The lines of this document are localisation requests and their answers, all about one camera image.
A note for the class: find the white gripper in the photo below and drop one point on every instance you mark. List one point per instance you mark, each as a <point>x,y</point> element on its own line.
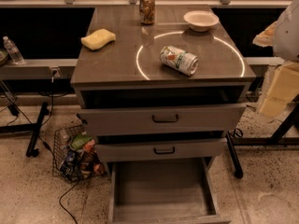
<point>288,34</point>

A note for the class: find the green white 7up can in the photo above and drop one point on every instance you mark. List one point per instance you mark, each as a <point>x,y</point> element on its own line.
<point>179,59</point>

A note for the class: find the grey top drawer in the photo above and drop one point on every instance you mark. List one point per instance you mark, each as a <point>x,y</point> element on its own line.
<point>167,119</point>

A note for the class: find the grey drawer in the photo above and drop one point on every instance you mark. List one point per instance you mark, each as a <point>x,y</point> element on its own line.
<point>163,192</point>
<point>167,119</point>
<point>161,150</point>

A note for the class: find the grey middle drawer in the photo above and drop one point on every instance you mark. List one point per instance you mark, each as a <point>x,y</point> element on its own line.
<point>161,150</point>

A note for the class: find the grey drawer cabinet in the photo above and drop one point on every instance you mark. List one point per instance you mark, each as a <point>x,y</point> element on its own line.
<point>128,73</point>

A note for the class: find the brown patterned drink can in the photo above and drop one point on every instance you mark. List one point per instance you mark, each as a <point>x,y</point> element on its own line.
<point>147,11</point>

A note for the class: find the grey bottom drawer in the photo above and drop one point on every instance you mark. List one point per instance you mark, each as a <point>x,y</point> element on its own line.
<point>163,192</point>

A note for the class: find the black table leg right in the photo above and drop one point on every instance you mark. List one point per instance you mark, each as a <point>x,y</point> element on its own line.
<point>278,138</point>

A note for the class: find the black table leg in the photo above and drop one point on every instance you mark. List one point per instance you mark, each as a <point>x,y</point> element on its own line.
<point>278,138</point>
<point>34,128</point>

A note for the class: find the white bowl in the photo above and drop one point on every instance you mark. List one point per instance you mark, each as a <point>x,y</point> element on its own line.
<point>201,21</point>

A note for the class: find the yellow sponge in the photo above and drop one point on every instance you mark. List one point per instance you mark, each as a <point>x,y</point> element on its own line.
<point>98,39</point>

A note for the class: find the red snack packet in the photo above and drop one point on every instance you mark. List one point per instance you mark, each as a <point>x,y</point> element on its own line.
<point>89,147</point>

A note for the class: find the green snack bag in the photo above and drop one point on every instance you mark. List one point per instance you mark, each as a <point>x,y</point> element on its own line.
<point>79,141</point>

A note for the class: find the black table leg left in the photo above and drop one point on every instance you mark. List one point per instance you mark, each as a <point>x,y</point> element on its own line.
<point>34,128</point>

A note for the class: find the clear plastic water bottle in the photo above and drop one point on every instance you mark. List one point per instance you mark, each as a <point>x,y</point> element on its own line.
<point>13,51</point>

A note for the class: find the wire basket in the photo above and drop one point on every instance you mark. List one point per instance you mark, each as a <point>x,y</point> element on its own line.
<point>74,165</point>

